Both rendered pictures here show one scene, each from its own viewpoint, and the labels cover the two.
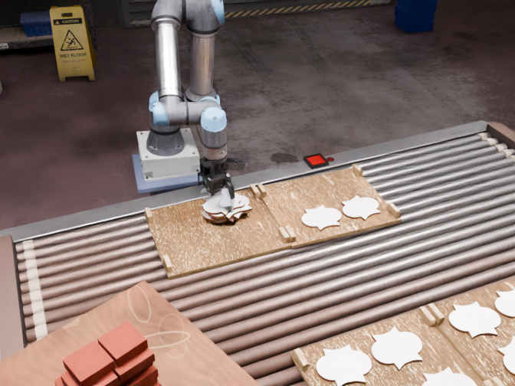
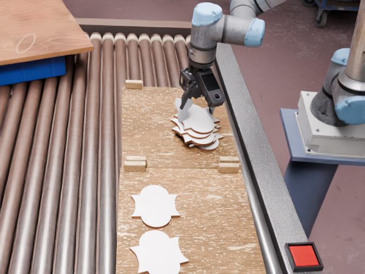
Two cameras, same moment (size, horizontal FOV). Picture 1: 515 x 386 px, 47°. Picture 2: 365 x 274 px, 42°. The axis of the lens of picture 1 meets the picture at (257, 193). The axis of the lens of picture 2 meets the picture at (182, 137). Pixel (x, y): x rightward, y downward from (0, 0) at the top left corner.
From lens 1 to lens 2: 210 cm
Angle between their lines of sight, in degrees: 76
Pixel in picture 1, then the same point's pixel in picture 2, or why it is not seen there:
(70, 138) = not seen: outside the picture
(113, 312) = (69, 31)
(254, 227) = (163, 148)
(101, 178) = not seen: outside the picture
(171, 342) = (19, 45)
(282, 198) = (210, 185)
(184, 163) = (307, 129)
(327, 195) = (202, 231)
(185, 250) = (151, 99)
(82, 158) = not seen: outside the picture
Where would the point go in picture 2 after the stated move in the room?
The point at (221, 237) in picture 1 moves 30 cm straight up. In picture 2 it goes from (158, 123) to (165, 38)
